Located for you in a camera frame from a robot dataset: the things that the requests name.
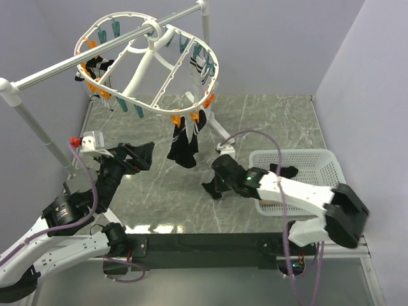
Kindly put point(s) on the black sock in basket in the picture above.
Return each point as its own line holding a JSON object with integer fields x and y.
{"x": 288, "y": 172}

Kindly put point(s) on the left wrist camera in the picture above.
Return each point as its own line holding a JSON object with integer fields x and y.
{"x": 92, "y": 143}

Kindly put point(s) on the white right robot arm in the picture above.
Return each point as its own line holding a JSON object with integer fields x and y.
{"x": 338, "y": 213}

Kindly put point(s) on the orange pinched clothespin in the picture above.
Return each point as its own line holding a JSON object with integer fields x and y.
{"x": 176, "y": 119}

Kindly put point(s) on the plain black sock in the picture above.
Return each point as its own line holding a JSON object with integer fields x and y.
{"x": 215, "y": 190}

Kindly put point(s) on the orange clothespin holding sock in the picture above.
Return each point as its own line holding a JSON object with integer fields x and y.
{"x": 195, "y": 116}

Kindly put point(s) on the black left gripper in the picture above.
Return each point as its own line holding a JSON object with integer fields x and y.
{"x": 142, "y": 156}

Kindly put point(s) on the teal clothespin being pinched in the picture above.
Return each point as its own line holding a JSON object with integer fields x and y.
{"x": 196, "y": 50}

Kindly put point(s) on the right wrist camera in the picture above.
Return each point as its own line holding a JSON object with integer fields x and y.
{"x": 226, "y": 149}

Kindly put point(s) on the teal clothespin left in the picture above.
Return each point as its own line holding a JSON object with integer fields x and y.
{"x": 102, "y": 36}

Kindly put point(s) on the black and white striped sock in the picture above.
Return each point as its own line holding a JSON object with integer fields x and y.
{"x": 98, "y": 63}

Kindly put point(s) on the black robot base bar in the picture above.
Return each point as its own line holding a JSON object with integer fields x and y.
{"x": 204, "y": 250}

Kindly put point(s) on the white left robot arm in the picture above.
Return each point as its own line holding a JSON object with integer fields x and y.
{"x": 29, "y": 260}

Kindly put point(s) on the white sock black cuff stripes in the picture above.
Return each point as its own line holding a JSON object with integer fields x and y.
{"x": 199, "y": 72}

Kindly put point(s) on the beige cloth in basket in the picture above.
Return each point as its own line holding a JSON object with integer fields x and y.
{"x": 269, "y": 202}

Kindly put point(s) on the white metal drying rack stand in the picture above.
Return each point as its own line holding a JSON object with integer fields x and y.
{"x": 34, "y": 36}

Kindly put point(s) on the white round clip hanger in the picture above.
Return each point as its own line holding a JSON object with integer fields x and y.
{"x": 152, "y": 70}

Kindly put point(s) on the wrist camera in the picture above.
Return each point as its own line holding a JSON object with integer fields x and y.
{"x": 226, "y": 149}
{"x": 92, "y": 143}

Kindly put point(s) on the white plastic laundry basket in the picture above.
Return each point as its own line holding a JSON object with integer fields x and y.
{"x": 317, "y": 167}

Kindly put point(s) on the teal clothespin front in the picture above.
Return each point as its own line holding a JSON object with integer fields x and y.
{"x": 139, "y": 111}

